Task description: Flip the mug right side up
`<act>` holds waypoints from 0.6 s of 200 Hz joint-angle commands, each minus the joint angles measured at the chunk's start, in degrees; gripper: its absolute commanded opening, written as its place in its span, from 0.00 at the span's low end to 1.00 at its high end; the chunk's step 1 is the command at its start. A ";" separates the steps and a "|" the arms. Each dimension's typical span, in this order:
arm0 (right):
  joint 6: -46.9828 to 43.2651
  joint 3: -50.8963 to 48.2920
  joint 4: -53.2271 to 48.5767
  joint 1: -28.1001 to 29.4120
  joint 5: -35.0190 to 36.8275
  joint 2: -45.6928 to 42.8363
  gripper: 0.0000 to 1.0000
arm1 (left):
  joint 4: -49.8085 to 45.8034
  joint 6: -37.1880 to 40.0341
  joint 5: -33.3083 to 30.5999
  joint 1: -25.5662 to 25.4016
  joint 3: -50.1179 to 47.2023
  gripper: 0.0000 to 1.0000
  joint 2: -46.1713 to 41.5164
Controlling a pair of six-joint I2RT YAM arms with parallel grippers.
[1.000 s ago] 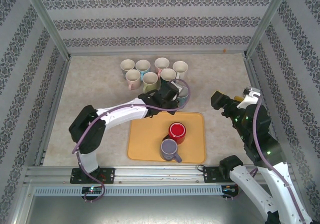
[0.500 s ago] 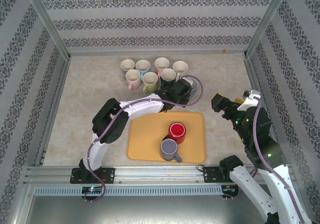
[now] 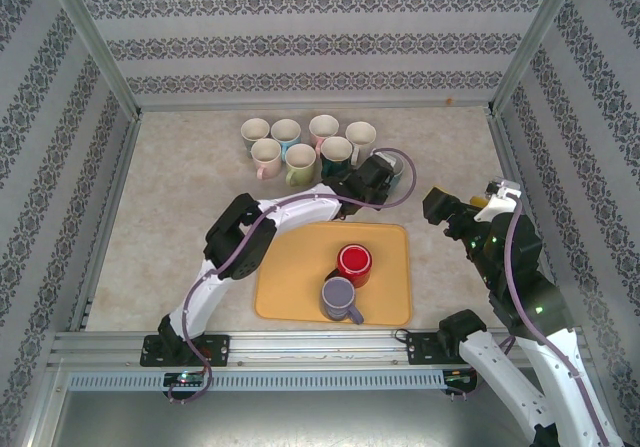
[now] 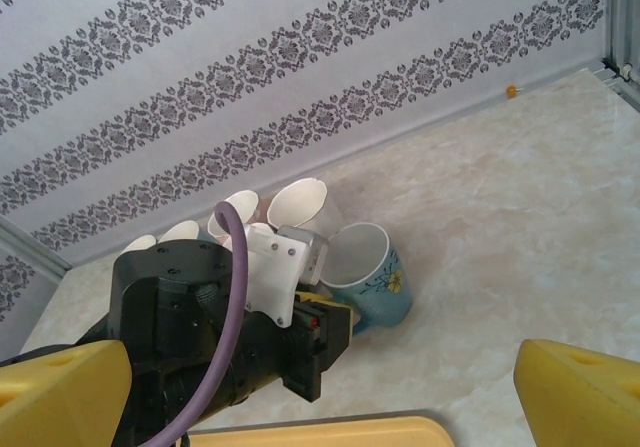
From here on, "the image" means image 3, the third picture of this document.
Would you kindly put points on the dark green mug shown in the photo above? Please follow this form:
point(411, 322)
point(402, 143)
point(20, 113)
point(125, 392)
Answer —
point(336, 149)

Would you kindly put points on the white hexagonal mug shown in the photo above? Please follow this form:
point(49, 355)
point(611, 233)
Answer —
point(360, 134)

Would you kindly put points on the light green mug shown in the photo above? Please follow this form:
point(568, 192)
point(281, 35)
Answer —
point(300, 167)

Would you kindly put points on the pink hexagonal mug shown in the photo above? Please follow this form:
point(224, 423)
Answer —
point(322, 127)

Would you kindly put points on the red mug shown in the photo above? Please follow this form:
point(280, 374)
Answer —
point(352, 265)

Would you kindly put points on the light blue mug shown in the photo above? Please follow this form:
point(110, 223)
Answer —
point(286, 131)

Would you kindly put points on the light pink mug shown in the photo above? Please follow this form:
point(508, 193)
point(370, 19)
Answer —
point(265, 154)

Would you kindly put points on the purple mug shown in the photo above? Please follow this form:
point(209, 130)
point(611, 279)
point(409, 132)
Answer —
point(337, 294)

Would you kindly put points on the grey mug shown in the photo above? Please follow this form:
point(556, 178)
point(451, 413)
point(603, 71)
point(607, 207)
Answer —
point(252, 129)

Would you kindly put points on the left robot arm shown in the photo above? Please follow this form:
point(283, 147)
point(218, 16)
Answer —
point(300, 207)

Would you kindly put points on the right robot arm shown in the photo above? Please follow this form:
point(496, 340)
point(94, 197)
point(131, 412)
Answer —
point(555, 367)

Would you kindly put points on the yellow tray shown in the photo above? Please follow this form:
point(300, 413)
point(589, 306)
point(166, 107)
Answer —
point(290, 267)

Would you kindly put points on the right circuit board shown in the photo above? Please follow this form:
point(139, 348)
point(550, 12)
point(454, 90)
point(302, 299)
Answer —
point(460, 377)

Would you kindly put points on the circuit board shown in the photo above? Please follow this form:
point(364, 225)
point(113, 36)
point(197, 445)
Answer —
point(460, 377)
point(185, 378)

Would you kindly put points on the grey metal bottom panel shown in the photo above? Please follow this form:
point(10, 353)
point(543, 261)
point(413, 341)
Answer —
point(320, 422)

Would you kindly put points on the left circuit board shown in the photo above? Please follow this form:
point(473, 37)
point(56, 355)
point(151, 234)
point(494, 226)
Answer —
point(185, 378)

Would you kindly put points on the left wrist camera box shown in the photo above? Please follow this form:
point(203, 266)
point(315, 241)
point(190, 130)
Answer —
point(380, 156)

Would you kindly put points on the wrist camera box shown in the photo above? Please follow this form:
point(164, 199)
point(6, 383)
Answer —
point(380, 156)
point(500, 199)

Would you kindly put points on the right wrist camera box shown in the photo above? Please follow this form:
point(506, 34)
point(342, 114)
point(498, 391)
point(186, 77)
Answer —
point(500, 199)

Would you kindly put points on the aluminium side rail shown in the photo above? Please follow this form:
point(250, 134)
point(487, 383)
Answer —
point(124, 167)
point(505, 157)

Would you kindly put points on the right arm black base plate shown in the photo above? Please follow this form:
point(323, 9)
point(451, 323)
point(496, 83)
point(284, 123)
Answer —
point(417, 349)

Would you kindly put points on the aluminium mounting rail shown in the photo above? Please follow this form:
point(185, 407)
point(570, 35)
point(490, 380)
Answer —
point(320, 348)

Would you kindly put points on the aluminium frame post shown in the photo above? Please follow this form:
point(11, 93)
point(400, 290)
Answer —
point(95, 42)
point(537, 42)

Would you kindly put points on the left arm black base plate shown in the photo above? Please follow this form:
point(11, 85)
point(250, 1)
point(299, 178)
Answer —
point(220, 349)

